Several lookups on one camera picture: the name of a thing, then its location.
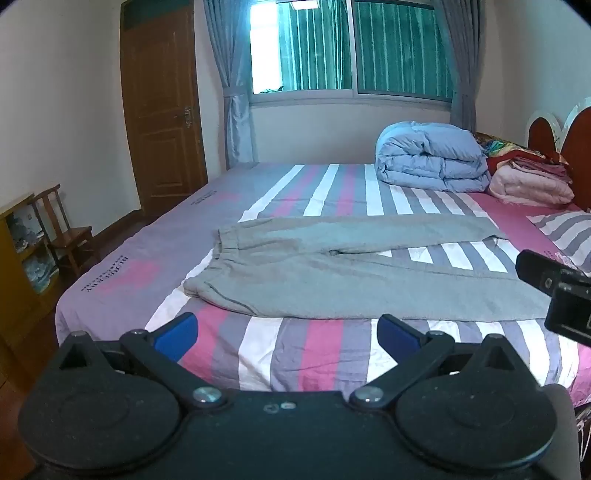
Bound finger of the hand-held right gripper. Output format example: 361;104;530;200
515;250;591;296

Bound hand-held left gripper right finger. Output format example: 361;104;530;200
348;314;529;411

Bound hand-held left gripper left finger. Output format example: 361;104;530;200
58;312;232;410

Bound grey pants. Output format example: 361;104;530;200
183;215;566;322

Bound grey striped pillow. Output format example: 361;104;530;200
526;210;591;278

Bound bed with striped sheet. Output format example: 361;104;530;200
54;161;591;407

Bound folded pink blanket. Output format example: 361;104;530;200
488;167;575;207

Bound maroon folded cloth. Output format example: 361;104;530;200
508;156;572;183

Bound colourful patterned blanket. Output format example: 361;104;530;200
475;132;561;174

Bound red and white headboard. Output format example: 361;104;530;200
526;95;591;213

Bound small wooden chair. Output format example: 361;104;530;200
28;184;94;278

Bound folded light blue duvet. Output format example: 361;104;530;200
375;121;492;193

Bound yellow wooden cabinet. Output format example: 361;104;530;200
0;194;61;384

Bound grey-blue curtain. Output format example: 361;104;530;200
436;0;485;134
203;0;257;169

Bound brown wooden door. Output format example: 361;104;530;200
120;0;208;215

